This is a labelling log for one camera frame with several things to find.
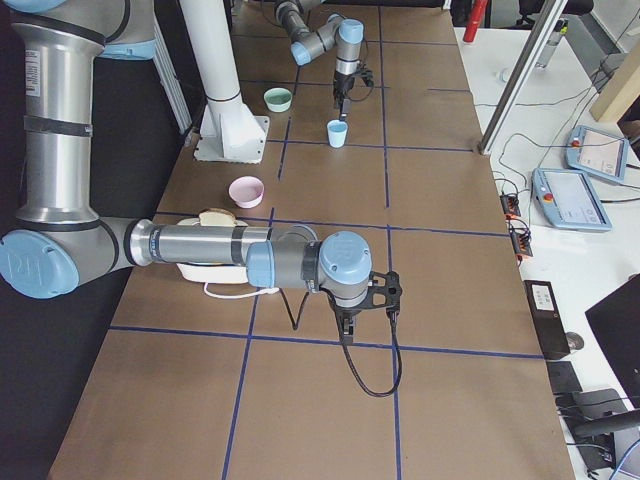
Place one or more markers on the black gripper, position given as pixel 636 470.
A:
pixel 343 83
pixel 348 311

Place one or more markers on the light blue cup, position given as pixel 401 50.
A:
pixel 337 131

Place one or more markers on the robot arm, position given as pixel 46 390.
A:
pixel 344 34
pixel 135 147

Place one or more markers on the green bowl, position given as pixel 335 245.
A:
pixel 278 99

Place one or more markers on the pink bowl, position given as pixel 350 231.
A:
pixel 246 191

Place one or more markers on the cream toaster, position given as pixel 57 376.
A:
pixel 212 273

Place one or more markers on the red cylinder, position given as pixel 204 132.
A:
pixel 475 18

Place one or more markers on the toast slice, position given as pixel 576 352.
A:
pixel 217 217

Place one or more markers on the orange connector block near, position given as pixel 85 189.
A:
pixel 521 242

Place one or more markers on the orange connector block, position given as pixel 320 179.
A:
pixel 521 242
pixel 510 205

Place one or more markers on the orange connector block far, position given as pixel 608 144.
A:
pixel 510 205

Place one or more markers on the black box device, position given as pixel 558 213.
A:
pixel 546 319

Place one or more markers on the teach pendant near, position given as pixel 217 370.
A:
pixel 568 200

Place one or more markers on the teach pendant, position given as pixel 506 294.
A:
pixel 598 153
pixel 568 200

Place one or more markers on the teach pendant far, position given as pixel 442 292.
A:
pixel 598 153

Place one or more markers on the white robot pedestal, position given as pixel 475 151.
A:
pixel 229 131

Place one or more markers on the aluminium frame post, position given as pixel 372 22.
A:
pixel 537 39

